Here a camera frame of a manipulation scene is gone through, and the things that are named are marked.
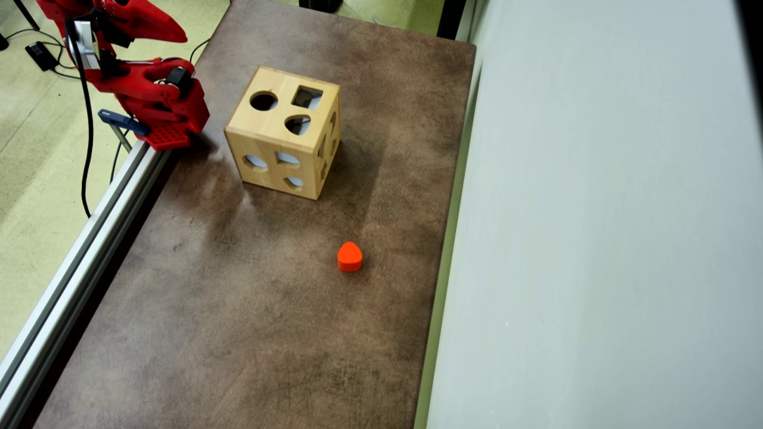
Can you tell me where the black stand base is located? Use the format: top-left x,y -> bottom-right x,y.
298,0 -> 345,14

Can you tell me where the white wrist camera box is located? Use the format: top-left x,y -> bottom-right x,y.
64,18 -> 99,69

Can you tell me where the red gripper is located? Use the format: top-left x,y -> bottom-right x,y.
89,0 -> 188,51

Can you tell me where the black vertical post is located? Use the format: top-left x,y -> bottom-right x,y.
437,0 -> 467,41

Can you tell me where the aluminium profile rail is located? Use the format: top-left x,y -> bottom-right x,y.
0,140 -> 173,429

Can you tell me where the blue table clamp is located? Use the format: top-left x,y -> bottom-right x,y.
98,109 -> 150,153

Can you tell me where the black power adapter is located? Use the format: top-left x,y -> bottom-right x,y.
25,41 -> 59,72

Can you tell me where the thick black camera cable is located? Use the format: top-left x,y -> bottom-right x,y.
64,17 -> 96,218

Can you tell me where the wooden shape sorter box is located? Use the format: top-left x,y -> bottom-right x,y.
224,66 -> 342,201

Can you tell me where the orange rounded triangle block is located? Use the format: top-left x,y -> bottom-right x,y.
337,241 -> 363,273

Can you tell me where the black tripod leg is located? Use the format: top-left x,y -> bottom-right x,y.
12,0 -> 41,32

